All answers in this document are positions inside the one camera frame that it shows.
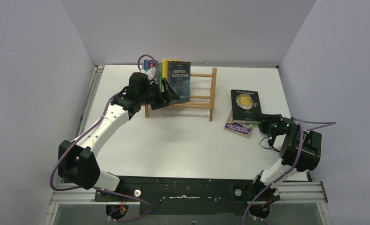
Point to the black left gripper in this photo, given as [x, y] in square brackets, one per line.
[171, 95]

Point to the green 104-Storey Treehouse book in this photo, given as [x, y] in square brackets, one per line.
[160, 75]

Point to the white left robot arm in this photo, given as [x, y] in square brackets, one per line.
[77, 158]

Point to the purple Treehouse book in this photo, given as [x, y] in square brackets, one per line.
[240, 129]

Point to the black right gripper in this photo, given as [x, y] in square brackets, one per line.
[266, 123]

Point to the blue Jane Eyre book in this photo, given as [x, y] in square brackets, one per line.
[146, 65]

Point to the wooden book rack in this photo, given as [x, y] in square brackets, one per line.
[202, 101]

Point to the dark blue bottom book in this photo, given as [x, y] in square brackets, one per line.
[179, 75]

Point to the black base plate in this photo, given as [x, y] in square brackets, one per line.
[189, 196]

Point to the aluminium frame rail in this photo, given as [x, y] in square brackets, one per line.
[302, 192]

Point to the yellow Little Prince book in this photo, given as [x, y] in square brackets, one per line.
[165, 71]

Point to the black Moon and Sixpence book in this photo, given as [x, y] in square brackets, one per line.
[245, 106]

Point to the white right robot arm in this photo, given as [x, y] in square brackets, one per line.
[299, 149]

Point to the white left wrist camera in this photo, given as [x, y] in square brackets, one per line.
[151, 73]

